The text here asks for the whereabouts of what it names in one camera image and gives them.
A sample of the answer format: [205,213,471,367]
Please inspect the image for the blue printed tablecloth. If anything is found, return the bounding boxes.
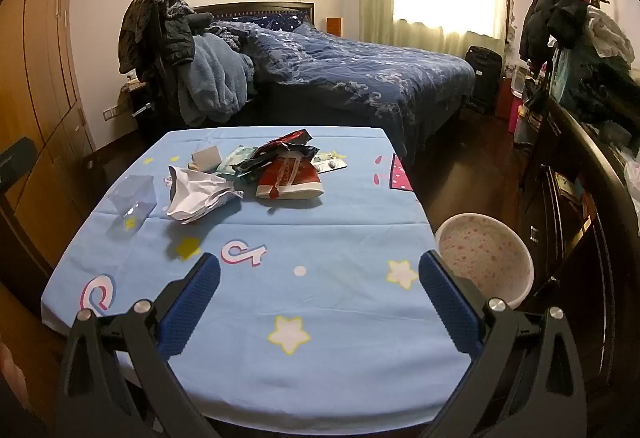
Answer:
[40,125,435,424]

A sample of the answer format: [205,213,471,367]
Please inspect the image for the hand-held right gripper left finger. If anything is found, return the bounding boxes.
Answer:
[56,252,222,438]

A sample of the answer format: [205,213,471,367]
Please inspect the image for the grey patterned garment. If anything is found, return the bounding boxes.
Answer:
[118,0,193,81]

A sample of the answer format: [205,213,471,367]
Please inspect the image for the green white tissue pack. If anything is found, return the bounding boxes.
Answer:
[217,145,258,179]

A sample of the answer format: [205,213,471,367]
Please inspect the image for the white storage box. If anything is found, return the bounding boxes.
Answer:
[510,65,532,93]

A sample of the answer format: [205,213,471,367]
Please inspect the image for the white hanging garment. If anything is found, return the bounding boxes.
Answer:
[585,5,636,59]

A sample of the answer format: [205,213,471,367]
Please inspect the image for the black rectangular object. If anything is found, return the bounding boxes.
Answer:
[0,138,38,199]

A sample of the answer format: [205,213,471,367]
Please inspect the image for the white paper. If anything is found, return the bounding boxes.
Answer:
[166,165,244,225]

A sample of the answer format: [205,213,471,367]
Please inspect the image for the black suitcase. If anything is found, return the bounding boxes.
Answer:
[465,46,503,115]

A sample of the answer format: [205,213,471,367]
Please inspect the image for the pink storage box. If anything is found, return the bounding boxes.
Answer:
[507,90,527,135]

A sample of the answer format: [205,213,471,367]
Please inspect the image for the black red foil wrapper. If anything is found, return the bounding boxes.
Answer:
[235,130,321,183]

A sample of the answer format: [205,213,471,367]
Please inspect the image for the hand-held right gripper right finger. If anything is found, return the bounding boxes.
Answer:
[418,250,588,438]

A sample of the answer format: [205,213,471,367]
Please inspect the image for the dark wooden headboard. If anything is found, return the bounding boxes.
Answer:
[192,2,316,26]

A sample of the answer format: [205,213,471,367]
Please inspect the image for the dark padded jacket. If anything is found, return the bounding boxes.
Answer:
[161,8,213,68]

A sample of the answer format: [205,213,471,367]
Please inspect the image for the black hanging coat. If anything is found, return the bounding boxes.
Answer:
[519,0,568,64]

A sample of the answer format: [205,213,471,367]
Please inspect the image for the dark nightstand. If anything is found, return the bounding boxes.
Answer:
[122,82,162,141]

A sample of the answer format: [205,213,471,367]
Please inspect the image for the white pink-speckled basin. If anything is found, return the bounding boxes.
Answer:
[434,214,535,311]

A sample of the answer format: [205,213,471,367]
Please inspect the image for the wooden wardrobe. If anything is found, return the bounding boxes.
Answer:
[0,0,108,269]

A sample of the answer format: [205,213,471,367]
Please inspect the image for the small white box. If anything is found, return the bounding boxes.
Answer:
[191,147,222,171]

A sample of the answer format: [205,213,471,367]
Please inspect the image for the red snack bag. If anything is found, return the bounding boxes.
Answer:
[256,155,325,201]

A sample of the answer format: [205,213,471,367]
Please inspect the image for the dark blue starred pillow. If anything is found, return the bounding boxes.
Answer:
[220,10,313,34]

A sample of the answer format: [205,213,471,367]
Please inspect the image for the clear plastic container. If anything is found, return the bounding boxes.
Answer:
[107,175,157,231]

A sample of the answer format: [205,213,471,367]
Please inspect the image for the blue fleece blanket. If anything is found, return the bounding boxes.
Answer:
[177,34,257,127]

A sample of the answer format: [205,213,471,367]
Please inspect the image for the bed with blue bedding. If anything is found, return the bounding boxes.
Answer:
[240,20,476,146]

